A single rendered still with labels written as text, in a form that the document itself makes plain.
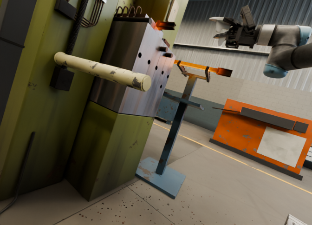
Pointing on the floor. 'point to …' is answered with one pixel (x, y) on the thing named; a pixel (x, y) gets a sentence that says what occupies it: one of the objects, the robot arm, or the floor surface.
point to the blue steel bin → (167, 110)
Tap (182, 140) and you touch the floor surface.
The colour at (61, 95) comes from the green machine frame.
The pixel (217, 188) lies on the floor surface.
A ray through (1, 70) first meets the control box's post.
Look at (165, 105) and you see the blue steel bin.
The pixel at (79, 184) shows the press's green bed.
